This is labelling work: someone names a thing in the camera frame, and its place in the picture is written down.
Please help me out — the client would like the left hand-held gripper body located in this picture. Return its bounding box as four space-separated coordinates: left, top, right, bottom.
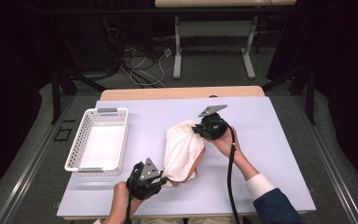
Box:
126 157 163 201

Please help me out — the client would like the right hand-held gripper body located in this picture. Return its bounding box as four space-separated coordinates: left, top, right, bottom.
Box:
198 104 230 141

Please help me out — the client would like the cream baby bodysuit brown trim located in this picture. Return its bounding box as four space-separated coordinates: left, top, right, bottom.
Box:
161 119 207 188

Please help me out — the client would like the white perforated plastic basket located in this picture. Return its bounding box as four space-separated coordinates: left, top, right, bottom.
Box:
63 107 130 176

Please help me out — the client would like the person's right hand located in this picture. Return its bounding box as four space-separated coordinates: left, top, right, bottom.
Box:
204 125 242 164

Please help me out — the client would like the person's left hand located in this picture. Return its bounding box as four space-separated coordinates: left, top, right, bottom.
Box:
111 181 145 221

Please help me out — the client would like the pale lilac table mat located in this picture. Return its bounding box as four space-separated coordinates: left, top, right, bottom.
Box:
56 96 317 218

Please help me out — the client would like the black metal stand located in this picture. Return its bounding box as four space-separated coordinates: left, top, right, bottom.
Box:
50 68 106 125
262 64 316 125

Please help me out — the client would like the desk with white legs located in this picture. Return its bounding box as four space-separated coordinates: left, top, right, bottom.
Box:
154 0 297 80

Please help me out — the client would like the dark curtain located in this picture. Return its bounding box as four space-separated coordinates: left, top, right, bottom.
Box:
267 0 358 194
0 0 52 206

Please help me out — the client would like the black horizontal bar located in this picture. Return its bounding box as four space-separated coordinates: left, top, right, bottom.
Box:
34 8 327 16

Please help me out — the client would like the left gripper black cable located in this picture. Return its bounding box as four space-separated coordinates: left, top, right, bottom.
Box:
124 162 138 224

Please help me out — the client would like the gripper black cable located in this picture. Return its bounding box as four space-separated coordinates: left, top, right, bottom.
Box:
225 122 241 224
124 162 138 224

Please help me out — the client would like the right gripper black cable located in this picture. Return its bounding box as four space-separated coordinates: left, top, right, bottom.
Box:
225 122 241 224

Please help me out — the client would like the white floor cable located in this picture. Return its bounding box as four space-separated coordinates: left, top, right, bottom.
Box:
130 50 166 88

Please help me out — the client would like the black floor socket frame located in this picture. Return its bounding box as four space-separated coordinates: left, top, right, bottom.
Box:
53 126 73 143

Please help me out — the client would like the bundle of black cables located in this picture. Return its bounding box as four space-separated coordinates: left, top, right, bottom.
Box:
102 15 157 88

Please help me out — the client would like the aluminium floor rail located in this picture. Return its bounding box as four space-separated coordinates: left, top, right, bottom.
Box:
0 96 76 224
293 96 358 224

